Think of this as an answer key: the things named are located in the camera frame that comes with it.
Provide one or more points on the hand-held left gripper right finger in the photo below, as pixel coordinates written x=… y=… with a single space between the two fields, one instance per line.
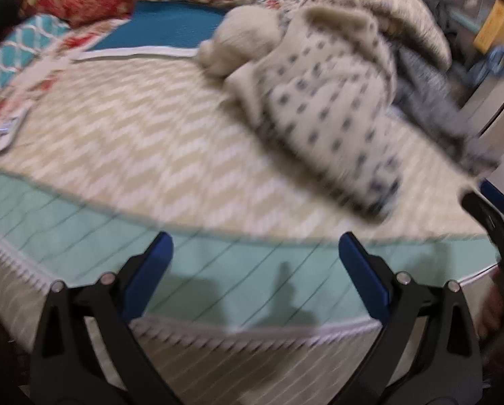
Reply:
x=361 y=278

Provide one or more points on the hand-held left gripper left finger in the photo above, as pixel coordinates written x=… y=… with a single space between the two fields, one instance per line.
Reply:
x=152 y=270

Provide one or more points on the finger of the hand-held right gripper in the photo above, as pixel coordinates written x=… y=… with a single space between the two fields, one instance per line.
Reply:
x=503 y=200
x=486 y=217

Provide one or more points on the white spotted fleece garment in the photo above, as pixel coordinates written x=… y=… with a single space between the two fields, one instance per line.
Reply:
x=319 y=93

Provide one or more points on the person's right hand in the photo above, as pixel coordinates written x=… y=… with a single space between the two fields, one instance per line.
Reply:
x=490 y=312

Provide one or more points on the white cabinet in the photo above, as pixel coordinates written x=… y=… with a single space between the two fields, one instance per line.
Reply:
x=494 y=109

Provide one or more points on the beige chevron blanket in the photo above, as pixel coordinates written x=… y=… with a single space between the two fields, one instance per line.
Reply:
x=150 y=143

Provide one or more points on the grey garment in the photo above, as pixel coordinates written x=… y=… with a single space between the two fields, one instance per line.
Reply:
x=429 y=93

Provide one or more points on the yellow box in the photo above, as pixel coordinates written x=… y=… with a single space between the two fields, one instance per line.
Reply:
x=494 y=25

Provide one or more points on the white remote control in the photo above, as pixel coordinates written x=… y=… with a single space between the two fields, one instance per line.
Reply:
x=5 y=128

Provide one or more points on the teal mat with white border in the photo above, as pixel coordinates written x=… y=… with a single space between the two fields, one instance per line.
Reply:
x=163 y=25

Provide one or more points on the teal lattice patchwork sheet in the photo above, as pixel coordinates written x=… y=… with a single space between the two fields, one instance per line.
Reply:
x=19 y=50

